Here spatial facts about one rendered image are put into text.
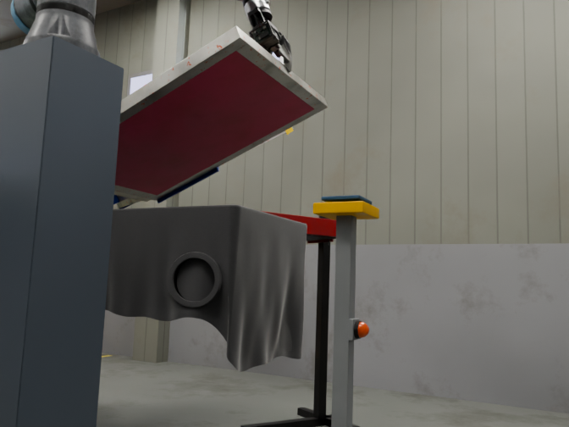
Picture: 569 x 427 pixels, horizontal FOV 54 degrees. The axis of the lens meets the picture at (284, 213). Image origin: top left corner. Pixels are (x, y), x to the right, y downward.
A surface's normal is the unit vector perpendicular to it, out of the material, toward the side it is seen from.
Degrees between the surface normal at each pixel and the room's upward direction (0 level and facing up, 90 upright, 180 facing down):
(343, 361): 90
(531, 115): 90
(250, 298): 95
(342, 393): 90
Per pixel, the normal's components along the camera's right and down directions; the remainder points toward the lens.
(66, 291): 0.87, -0.04
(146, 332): -0.50, -0.13
